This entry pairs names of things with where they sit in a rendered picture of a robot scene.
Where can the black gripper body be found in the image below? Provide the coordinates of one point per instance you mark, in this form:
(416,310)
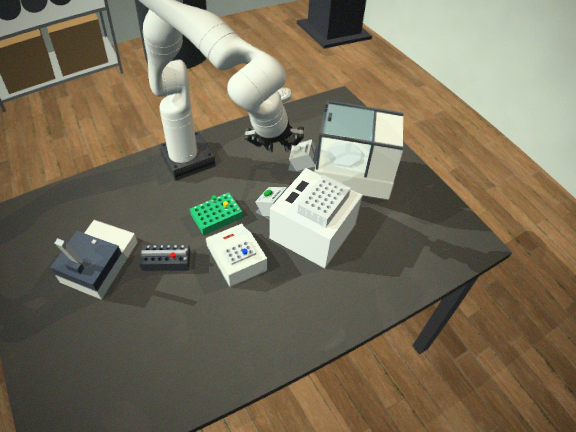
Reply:
(286,133)

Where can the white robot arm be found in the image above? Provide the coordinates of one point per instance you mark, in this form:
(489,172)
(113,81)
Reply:
(252,88)

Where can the green tube rack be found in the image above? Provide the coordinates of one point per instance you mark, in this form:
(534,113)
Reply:
(207,215)

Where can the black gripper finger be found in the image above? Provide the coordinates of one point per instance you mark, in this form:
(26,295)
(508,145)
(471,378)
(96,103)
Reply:
(250,136)
(299,135)

